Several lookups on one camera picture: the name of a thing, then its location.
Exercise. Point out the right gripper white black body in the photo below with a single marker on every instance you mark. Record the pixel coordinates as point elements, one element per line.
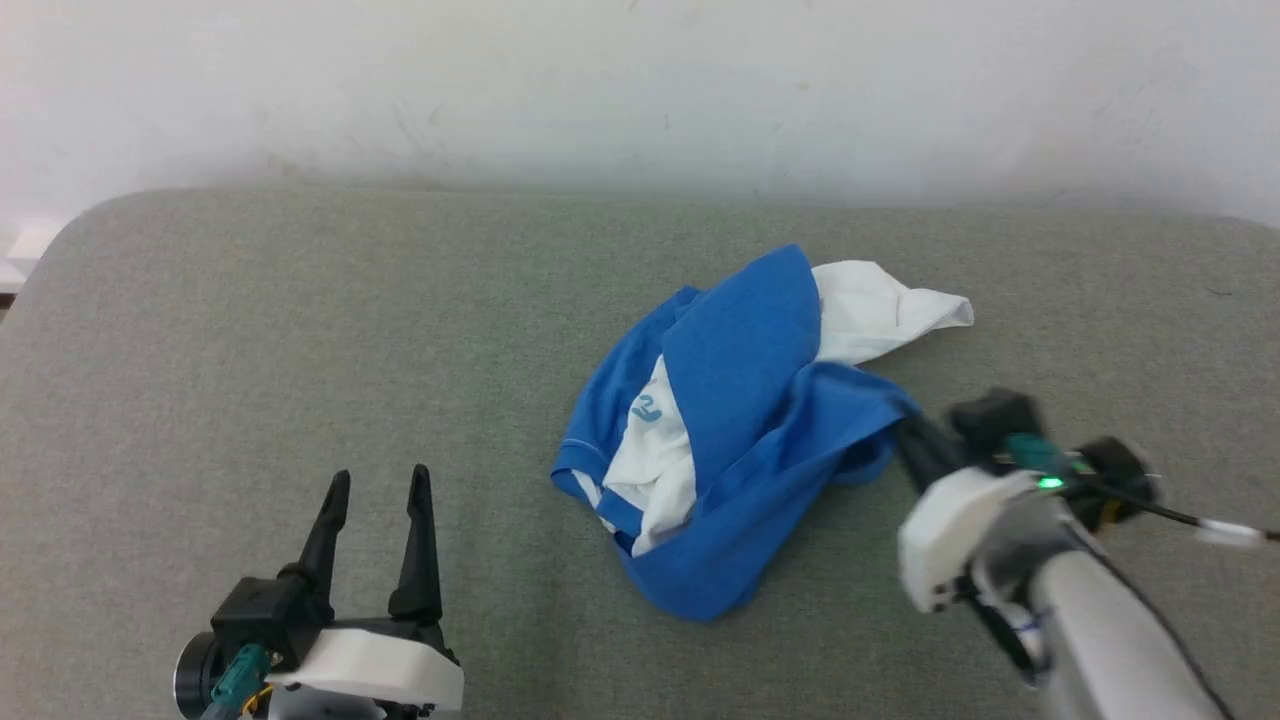
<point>955,535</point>

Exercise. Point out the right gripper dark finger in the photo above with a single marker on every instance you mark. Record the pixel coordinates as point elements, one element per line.
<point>925,452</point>

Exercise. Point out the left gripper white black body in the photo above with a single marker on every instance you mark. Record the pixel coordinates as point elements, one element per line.
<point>380,665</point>

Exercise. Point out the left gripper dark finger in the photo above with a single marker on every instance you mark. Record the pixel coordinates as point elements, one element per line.
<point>420,550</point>
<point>326,535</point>

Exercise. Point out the blue and white garment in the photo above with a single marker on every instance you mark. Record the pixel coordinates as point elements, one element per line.
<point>740,350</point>

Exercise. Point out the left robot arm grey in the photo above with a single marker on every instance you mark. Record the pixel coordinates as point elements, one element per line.
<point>320,706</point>

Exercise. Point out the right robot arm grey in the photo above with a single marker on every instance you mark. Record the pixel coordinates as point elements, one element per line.
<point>1100,640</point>

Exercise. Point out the grey-green fabric sofa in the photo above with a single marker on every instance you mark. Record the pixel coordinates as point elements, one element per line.
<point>300,350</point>

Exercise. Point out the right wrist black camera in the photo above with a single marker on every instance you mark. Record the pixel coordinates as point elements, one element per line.
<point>1120,475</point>

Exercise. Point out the wrist black camera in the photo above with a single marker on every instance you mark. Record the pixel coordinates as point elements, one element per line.
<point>1120,475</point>
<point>193,672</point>

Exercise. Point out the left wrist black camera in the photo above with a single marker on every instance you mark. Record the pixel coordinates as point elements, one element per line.
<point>193,672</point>

